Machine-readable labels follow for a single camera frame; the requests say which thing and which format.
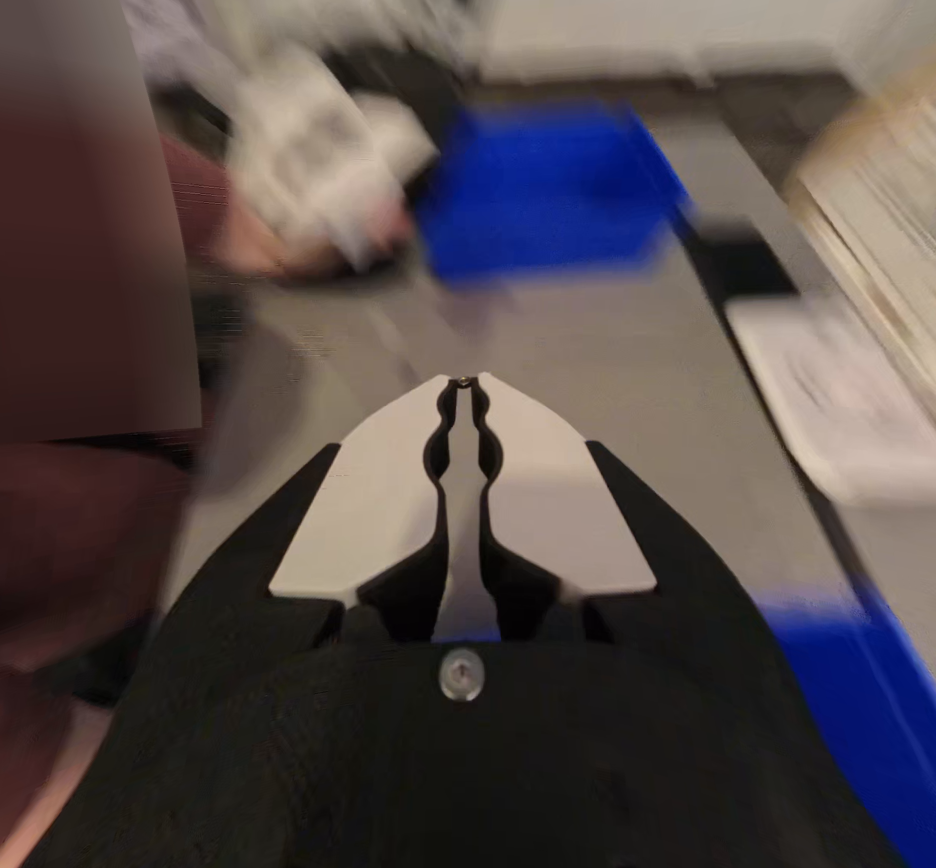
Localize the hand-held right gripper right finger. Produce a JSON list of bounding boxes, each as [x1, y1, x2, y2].
[[468, 371, 657, 641]]

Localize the blue plastic bin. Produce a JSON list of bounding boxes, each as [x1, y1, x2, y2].
[[757, 586, 936, 868], [415, 102, 697, 285]]

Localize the white flat board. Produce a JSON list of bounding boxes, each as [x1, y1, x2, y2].
[[722, 294, 936, 509]]

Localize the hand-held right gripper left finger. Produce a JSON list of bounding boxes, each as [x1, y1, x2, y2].
[[269, 374, 459, 641]]

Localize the person's maroon shirt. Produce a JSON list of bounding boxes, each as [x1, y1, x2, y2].
[[0, 436, 202, 671]]

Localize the pale wooden panel stack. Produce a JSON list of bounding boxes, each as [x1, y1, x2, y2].
[[784, 71, 936, 412]]

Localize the person's left hand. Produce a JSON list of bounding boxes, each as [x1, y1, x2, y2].
[[212, 204, 414, 281]]

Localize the person's left forearm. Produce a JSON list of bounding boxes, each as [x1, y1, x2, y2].
[[162, 138, 236, 274]]

